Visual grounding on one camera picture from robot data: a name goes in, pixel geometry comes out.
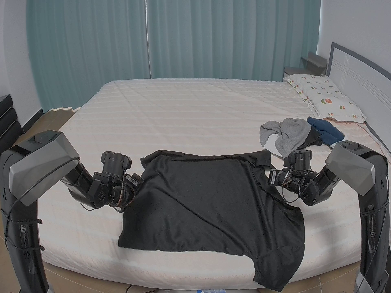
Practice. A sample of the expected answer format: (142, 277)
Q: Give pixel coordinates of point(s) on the small black garment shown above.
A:
(313, 139)

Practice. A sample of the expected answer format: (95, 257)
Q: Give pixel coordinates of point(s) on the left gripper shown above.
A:
(122, 197)

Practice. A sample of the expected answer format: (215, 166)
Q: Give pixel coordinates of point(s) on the black T-shirt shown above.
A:
(213, 200)

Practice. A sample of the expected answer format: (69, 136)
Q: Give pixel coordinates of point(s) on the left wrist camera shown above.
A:
(133, 181)

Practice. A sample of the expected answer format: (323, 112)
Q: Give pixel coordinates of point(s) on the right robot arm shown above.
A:
(351, 169)

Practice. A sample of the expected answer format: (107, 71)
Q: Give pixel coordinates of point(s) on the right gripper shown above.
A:
(291, 184)

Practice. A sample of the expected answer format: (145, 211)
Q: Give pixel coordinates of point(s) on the blue-green curtain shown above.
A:
(85, 41)
(229, 29)

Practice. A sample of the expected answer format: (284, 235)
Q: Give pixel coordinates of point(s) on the dark blue garment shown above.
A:
(328, 131)

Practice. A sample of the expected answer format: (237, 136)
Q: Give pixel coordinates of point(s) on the bed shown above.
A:
(183, 117)

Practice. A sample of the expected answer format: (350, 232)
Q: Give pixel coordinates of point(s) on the white printed pillow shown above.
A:
(326, 98)

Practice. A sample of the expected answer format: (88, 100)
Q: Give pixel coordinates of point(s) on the grey bedside table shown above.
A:
(308, 67)

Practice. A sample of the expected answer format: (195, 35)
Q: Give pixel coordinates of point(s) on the grey garment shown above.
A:
(290, 133)

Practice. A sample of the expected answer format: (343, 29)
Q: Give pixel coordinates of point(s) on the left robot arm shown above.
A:
(39, 169)

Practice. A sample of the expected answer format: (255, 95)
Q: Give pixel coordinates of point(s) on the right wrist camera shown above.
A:
(276, 178)

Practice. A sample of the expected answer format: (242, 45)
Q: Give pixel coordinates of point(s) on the black chest of drawers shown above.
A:
(7, 124)

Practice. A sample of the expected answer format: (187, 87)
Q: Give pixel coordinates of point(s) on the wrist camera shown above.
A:
(133, 181)
(276, 178)

